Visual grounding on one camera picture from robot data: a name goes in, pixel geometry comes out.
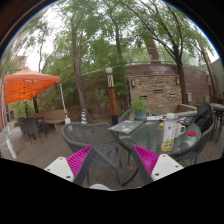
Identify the wall lamp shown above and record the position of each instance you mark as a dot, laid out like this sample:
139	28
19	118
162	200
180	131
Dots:
133	83
177	81

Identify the white papers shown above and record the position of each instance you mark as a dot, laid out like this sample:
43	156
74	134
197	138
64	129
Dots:
154	118

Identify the dark patio chairs group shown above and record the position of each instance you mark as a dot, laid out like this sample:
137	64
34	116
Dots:
30	128

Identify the globe lamp post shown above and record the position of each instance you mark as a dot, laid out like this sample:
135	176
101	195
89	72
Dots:
112	96

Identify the slender grey-trunk tree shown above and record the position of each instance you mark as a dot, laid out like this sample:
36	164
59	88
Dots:
77	73

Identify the green plant in blue pot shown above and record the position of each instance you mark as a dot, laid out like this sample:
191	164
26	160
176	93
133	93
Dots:
140	108

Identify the round dark patio table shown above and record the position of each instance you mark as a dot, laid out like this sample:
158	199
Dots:
217	107

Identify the black jacket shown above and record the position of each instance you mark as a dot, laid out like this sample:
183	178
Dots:
204	116

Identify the grey laptop with stickers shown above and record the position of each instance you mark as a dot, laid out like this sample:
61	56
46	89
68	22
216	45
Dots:
126	126

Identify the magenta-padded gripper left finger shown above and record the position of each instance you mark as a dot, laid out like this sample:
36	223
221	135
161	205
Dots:
78	161

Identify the white wall box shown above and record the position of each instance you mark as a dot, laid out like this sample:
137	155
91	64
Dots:
189	97

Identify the orange canopy tent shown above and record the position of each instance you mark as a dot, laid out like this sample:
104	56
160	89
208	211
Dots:
28	85

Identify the clear drink bottle white cap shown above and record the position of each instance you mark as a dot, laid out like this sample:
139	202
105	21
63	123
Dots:
168	133

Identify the white ribbed mug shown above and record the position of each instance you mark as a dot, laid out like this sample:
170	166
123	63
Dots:
179	130

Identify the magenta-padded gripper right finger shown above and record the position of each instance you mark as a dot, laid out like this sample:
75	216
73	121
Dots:
146	160

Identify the black laptop with stickers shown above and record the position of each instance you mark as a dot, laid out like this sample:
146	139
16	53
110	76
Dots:
184	121

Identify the wooden bench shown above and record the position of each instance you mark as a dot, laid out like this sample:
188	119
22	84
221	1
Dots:
53	117

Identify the dark-trunk tree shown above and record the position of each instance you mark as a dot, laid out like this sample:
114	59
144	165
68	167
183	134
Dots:
181	83

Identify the blue yellow striped cone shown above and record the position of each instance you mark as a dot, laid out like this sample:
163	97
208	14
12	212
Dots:
84	117

